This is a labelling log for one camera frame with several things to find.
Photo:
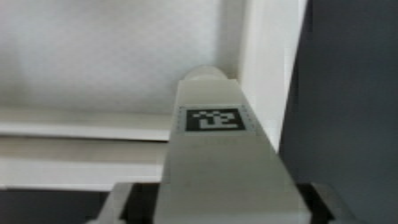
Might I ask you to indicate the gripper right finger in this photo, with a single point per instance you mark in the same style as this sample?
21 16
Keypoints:
325 204

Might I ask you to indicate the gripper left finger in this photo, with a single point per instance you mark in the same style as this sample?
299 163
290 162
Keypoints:
130 203

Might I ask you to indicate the white desk top tray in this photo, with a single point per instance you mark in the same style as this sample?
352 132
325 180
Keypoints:
94 56

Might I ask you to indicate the white front fence bar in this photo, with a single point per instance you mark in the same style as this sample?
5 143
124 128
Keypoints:
73 164

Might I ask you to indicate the white fence bar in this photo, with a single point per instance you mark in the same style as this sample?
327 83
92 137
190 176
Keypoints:
272 26
73 164

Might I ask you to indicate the white right fence bar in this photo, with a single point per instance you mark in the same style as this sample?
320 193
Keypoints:
272 26

